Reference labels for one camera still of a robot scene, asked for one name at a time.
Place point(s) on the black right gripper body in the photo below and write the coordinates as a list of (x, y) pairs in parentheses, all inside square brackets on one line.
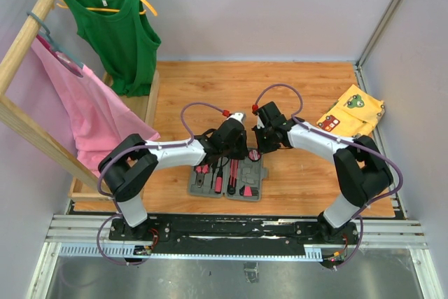
[(264, 141)]

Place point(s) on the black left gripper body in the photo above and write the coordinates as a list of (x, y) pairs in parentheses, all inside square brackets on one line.
[(236, 151)]

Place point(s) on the black electrical tape roll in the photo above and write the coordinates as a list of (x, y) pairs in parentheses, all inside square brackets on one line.
[(254, 155)]

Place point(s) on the grey plastic tool case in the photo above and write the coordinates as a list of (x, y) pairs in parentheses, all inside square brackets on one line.
[(249, 173)]

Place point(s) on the pink handled pliers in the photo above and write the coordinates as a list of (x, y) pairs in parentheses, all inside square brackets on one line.
[(201, 172)]

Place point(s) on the pink hex key set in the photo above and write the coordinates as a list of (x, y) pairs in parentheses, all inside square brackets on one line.
[(249, 191)]

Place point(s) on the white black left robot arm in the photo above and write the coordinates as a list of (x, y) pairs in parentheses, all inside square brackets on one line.
[(128, 167)]

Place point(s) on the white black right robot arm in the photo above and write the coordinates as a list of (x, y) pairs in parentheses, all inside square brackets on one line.
[(362, 172)]

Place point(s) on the yellow patterned cloth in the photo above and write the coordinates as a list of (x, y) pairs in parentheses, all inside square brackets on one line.
[(354, 114)]

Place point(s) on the pink shirt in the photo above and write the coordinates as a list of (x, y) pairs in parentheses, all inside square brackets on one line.
[(99, 119)]

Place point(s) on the green tank top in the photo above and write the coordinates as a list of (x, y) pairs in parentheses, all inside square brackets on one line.
[(124, 40)]

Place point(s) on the grey clothes hanger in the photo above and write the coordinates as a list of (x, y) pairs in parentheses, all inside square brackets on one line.
[(52, 43)]

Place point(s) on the wooden clothes rack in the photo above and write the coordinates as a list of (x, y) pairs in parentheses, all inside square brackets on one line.
[(28, 176)]

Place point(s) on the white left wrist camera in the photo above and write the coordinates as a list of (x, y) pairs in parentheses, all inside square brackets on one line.
[(236, 116)]

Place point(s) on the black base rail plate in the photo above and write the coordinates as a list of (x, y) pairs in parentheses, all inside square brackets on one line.
[(230, 235)]

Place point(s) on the aluminium frame post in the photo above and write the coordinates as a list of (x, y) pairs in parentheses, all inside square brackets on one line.
[(377, 33)]

